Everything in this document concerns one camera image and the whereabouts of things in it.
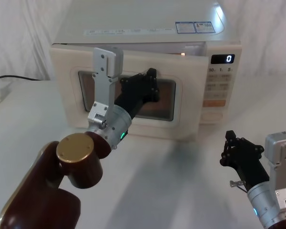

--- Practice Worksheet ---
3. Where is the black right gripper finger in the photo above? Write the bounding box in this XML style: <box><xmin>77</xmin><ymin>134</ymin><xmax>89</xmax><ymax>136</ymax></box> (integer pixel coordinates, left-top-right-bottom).
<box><xmin>219</xmin><ymin>130</ymin><xmax>232</xmax><ymax>167</ymax></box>
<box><xmin>230</xmin><ymin>130</ymin><xmax>265</xmax><ymax>155</ymax></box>

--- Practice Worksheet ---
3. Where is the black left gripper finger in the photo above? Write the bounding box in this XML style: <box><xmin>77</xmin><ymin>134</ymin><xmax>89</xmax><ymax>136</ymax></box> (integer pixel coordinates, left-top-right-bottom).
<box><xmin>150</xmin><ymin>68</ymin><xmax>161</xmax><ymax>103</ymax></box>
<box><xmin>119</xmin><ymin>68</ymin><xmax>153</xmax><ymax>85</ymax></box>

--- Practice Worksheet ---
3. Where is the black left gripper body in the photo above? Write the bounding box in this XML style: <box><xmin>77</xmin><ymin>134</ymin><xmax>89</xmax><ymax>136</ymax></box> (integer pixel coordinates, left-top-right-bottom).
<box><xmin>113</xmin><ymin>77</ymin><xmax>154</xmax><ymax>119</ymax></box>

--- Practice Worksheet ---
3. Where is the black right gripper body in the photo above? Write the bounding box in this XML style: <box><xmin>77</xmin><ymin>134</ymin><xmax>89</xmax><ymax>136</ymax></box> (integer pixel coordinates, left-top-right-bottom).
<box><xmin>225</xmin><ymin>144</ymin><xmax>270</xmax><ymax>191</ymax></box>

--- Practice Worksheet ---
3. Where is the cream microwave oven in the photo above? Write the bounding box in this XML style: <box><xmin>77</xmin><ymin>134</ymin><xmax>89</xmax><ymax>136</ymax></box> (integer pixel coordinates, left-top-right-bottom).
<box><xmin>49</xmin><ymin>0</ymin><xmax>243</xmax><ymax>142</ymax></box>

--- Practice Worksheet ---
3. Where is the white table cloth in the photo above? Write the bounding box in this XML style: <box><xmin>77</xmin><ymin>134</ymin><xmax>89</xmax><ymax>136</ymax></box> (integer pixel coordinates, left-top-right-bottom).
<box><xmin>0</xmin><ymin>78</ymin><xmax>286</xmax><ymax>229</ymax></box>

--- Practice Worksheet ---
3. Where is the white curtain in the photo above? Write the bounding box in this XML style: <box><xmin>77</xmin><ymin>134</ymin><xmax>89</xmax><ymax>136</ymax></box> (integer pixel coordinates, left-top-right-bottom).
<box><xmin>0</xmin><ymin>0</ymin><xmax>286</xmax><ymax>134</ymax></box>

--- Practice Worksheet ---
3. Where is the thin cable with silver plug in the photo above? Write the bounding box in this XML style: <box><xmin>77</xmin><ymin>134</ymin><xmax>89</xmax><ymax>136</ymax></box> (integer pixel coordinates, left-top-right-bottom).
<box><xmin>229</xmin><ymin>180</ymin><xmax>249</xmax><ymax>194</ymax></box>

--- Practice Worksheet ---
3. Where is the black power cable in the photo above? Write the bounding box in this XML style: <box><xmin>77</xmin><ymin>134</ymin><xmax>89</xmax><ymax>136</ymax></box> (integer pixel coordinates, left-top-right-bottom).
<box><xmin>0</xmin><ymin>75</ymin><xmax>45</xmax><ymax>93</ymax></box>

